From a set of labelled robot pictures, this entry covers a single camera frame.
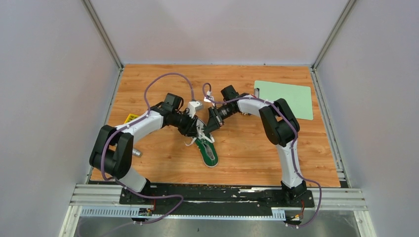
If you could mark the green canvas sneaker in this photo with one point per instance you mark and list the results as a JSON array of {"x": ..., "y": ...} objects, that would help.
[{"x": 208, "y": 152}]

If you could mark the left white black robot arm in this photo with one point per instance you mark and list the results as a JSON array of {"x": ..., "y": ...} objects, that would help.
[{"x": 112, "y": 151}]

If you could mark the silver microphone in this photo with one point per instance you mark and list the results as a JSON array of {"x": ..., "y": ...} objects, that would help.
[{"x": 136, "y": 152}]

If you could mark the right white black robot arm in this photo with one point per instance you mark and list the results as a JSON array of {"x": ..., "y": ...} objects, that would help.
[{"x": 281, "y": 128}]

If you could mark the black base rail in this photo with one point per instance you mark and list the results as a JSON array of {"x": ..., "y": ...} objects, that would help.
[{"x": 212, "y": 202}]

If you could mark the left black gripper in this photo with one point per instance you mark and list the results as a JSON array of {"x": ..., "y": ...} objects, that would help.
[{"x": 190, "y": 129}]

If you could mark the blue yellow toy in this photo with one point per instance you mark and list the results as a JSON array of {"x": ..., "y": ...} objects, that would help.
[{"x": 131, "y": 117}]

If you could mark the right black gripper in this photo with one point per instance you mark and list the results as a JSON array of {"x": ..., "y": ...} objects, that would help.
[{"x": 216, "y": 122}]

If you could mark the white shoelace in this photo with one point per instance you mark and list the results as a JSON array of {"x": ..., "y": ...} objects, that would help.
[{"x": 201, "y": 135}]

